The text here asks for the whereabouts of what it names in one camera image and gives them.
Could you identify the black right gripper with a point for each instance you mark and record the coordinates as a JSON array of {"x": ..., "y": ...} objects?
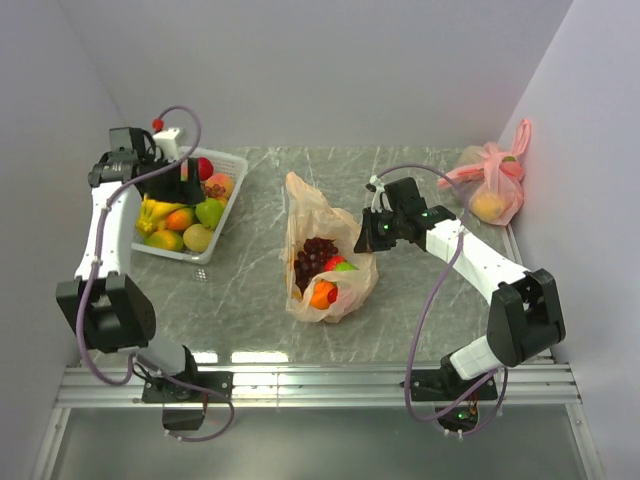
[{"x": 368, "y": 239}]

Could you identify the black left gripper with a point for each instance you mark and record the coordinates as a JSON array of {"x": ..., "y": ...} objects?
[{"x": 183, "y": 192}]

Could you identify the fake green pear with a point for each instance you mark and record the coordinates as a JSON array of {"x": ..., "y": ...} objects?
[{"x": 209, "y": 212}]

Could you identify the fake red strawberry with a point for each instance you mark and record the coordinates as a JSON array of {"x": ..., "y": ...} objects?
[{"x": 333, "y": 262}]

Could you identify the translucent orange plastic bag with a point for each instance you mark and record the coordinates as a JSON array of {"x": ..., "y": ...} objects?
[{"x": 309, "y": 216}]

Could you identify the fake red pear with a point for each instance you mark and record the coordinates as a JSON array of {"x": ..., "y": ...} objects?
[{"x": 332, "y": 295}]

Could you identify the fake purple grape bunch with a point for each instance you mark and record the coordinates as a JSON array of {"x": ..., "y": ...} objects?
[{"x": 311, "y": 260}]

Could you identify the fake orange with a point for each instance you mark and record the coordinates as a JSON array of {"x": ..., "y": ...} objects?
[{"x": 319, "y": 296}]

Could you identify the fake green apple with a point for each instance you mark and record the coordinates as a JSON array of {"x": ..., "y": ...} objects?
[{"x": 344, "y": 266}]

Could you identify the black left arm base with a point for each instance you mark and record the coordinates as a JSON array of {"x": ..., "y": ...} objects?
[{"x": 185, "y": 401}]

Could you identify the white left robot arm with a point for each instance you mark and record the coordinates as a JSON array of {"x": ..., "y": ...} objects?
[{"x": 104, "y": 307}]

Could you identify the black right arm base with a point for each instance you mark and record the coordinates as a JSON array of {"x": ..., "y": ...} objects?
[{"x": 470, "y": 405}]

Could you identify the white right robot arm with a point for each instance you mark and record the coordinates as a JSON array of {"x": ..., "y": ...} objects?
[{"x": 525, "y": 315}]

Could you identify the fake small red grapes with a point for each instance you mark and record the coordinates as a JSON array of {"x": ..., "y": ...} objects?
[{"x": 215, "y": 191}]

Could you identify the fake mango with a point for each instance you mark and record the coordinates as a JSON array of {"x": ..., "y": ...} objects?
[{"x": 181, "y": 219}]

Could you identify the fake red apple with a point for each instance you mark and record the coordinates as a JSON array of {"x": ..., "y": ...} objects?
[{"x": 205, "y": 168}]

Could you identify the fake peach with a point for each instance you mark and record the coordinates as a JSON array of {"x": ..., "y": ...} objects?
[{"x": 222, "y": 179}]

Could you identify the fake yellow banana bunch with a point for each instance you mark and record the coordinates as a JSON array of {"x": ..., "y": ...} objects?
[{"x": 152, "y": 214}]

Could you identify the pink tied fruit bag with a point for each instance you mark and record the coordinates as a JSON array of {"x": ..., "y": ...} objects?
[{"x": 490, "y": 177}]

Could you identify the white plastic fruit basket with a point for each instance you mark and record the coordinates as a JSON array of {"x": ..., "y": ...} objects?
[{"x": 169, "y": 244}]

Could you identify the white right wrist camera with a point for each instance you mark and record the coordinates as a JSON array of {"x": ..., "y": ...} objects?
[{"x": 378, "y": 203}]

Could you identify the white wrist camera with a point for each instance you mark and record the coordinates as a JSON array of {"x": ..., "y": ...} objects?
[
  {"x": 378, "y": 203},
  {"x": 169, "y": 141}
]

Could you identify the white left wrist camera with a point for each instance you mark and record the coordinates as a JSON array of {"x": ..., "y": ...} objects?
[{"x": 169, "y": 141}]

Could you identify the aluminium table edge rail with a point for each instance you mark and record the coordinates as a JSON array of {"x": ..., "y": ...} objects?
[{"x": 316, "y": 386}]

